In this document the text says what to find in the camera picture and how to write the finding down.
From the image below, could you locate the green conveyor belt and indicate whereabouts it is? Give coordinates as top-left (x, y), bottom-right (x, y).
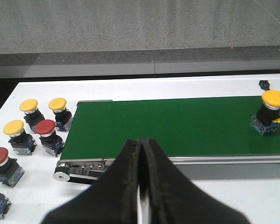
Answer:
top-left (61, 96), bottom-right (280, 160)

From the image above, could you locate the small black connector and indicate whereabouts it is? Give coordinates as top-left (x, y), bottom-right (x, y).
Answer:
top-left (259, 80), bottom-right (270, 91)

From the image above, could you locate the aluminium conveyor side rail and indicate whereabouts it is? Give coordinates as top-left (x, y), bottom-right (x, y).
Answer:
top-left (102, 154), bottom-right (280, 166)

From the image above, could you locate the left grey stone counter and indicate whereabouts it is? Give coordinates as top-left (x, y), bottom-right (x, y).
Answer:
top-left (0, 0), bottom-right (280, 79)

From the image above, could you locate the yellow mushroom push button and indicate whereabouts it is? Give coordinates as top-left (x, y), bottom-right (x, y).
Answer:
top-left (49, 98), bottom-right (73, 132)
top-left (250, 90), bottom-right (280, 135)
top-left (19, 98), bottom-right (45, 133)
top-left (3, 120), bottom-right (36, 155)

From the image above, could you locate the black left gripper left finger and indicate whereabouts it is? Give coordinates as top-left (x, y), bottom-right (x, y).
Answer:
top-left (42, 140), bottom-right (140, 224)

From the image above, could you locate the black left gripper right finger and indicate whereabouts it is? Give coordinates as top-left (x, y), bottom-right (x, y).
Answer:
top-left (141, 138), bottom-right (249, 224)

